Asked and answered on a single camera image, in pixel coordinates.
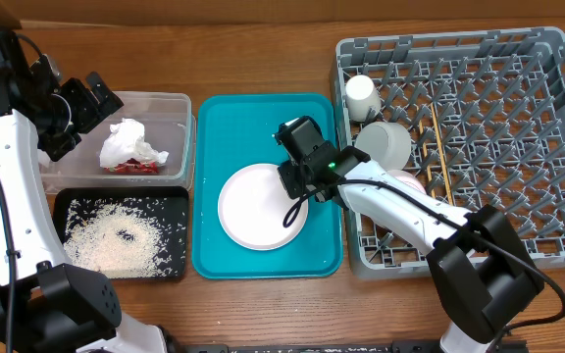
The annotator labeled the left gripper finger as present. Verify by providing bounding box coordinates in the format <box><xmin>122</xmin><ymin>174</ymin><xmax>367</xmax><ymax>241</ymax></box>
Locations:
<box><xmin>86</xmin><ymin>72</ymin><xmax>124</xmax><ymax>120</ymax></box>
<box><xmin>49</xmin><ymin>130</ymin><xmax>81</xmax><ymax>162</ymax></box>

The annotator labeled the white napkin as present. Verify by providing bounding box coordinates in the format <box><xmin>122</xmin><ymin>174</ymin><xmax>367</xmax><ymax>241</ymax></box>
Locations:
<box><xmin>99</xmin><ymin>118</ymin><xmax>169</xmax><ymax>169</ymax></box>

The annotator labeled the white round plate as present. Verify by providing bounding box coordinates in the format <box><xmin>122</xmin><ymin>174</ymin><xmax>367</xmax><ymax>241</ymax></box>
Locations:
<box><xmin>218</xmin><ymin>163</ymin><xmax>308</xmax><ymax>251</ymax></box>

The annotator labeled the red snack wrapper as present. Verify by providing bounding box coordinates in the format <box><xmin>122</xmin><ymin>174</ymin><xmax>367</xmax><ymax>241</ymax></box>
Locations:
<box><xmin>107</xmin><ymin>161</ymin><xmax>159</xmax><ymax>175</ymax></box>

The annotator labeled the small grey bowl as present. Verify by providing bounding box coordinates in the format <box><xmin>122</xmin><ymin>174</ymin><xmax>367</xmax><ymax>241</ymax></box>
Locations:
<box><xmin>354</xmin><ymin>122</ymin><xmax>412</xmax><ymax>171</ymax></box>

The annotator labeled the white paper cup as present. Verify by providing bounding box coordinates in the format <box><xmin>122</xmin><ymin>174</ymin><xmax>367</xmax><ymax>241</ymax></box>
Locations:
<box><xmin>345</xmin><ymin>75</ymin><xmax>382</xmax><ymax>123</ymax></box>

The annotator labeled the pink bowl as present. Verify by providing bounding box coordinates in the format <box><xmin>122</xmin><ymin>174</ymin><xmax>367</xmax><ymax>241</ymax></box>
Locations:
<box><xmin>387</xmin><ymin>170</ymin><xmax>427</xmax><ymax>194</ymax></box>

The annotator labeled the pile of rice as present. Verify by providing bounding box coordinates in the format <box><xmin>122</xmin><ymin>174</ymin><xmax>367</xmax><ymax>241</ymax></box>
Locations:
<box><xmin>61</xmin><ymin>196</ymin><xmax>188</xmax><ymax>278</ymax></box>

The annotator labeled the wooden chopstick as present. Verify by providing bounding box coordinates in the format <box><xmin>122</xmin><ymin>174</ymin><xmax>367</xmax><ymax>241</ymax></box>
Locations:
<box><xmin>422</xmin><ymin>141</ymin><xmax>438</xmax><ymax>197</ymax></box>
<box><xmin>431</xmin><ymin>103</ymin><xmax>455</xmax><ymax>206</ymax></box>

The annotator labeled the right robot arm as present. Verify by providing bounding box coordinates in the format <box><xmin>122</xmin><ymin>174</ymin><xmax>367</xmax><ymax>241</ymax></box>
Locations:
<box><xmin>274</xmin><ymin>116</ymin><xmax>544</xmax><ymax>352</ymax></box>

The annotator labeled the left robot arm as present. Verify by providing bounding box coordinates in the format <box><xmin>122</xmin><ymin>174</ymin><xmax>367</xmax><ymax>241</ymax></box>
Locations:
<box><xmin>0</xmin><ymin>29</ymin><xmax>180</xmax><ymax>352</ymax></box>

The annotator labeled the clear plastic bin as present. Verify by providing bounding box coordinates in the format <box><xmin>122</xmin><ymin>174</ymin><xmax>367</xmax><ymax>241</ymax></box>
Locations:
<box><xmin>39</xmin><ymin>91</ymin><xmax>196</xmax><ymax>194</ymax></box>

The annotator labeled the teal serving tray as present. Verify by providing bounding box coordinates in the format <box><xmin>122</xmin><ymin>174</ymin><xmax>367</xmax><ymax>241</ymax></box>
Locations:
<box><xmin>191</xmin><ymin>93</ymin><xmax>343</xmax><ymax>279</ymax></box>

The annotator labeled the black plastic tray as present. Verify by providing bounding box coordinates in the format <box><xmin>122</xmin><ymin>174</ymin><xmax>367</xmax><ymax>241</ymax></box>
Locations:
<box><xmin>51</xmin><ymin>185</ymin><xmax>190</xmax><ymax>281</ymax></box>

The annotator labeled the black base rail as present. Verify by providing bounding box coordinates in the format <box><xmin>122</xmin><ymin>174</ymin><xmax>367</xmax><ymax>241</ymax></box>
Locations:
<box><xmin>183</xmin><ymin>340</ymin><xmax>443</xmax><ymax>353</ymax></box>

